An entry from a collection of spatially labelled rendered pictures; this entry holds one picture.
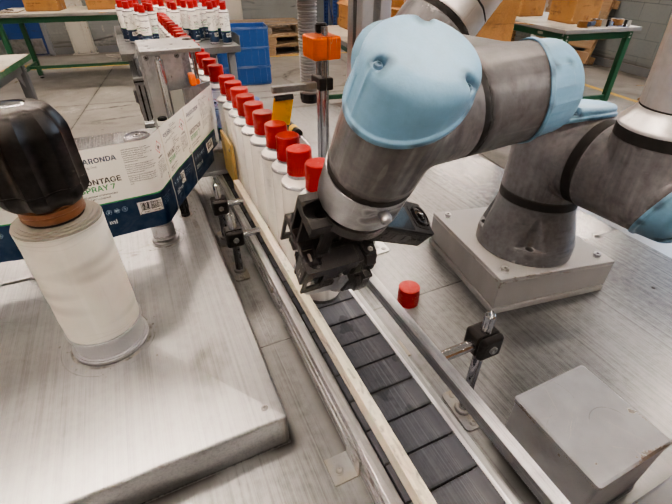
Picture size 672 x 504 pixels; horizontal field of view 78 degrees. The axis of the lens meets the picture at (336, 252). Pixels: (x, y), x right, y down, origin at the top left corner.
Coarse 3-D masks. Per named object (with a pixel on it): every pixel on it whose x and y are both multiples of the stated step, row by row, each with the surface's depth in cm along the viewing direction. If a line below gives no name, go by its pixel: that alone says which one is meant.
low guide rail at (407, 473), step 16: (240, 192) 79; (256, 224) 72; (272, 240) 66; (288, 272) 59; (304, 304) 54; (320, 320) 51; (320, 336) 51; (336, 352) 47; (352, 368) 45; (352, 384) 44; (368, 400) 42; (368, 416) 41; (384, 432) 39; (384, 448) 39; (400, 448) 38; (400, 464) 37; (416, 480) 36; (416, 496) 35; (432, 496) 35
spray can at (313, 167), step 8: (312, 160) 49; (320, 160) 50; (312, 168) 48; (320, 168) 48; (312, 176) 49; (312, 184) 49; (304, 192) 51; (312, 296) 59; (320, 296) 58; (328, 296) 58; (336, 296) 60
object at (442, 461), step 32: (288, 288) 62; (352, 320) 56; (320, 352) 55; (352, 352) 52; (384, 352) 52; (384, 384) 48; (416, 384) 48; (384, 416) 45; (416, 416) 45; (416, 448) 42; (448, 448) 42; (448, 480) 39; (480, 480) 39
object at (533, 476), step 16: (384, 288) 49; (384, 304) 48; (400, 320) 45; (416, 336) 43; (432, 352) 41; (448, 368) 40; (448, 384) 39; (464, 384) 38; (464, 400) 37; (480, 400) 37; (480, 416) 36; (496, 432) 34; (512, 448) 33; (512, 464) 33; (528, 464) 32; (528, 480) 32; (544, 480) 31; (544, 496) 31; (560, 496) 30
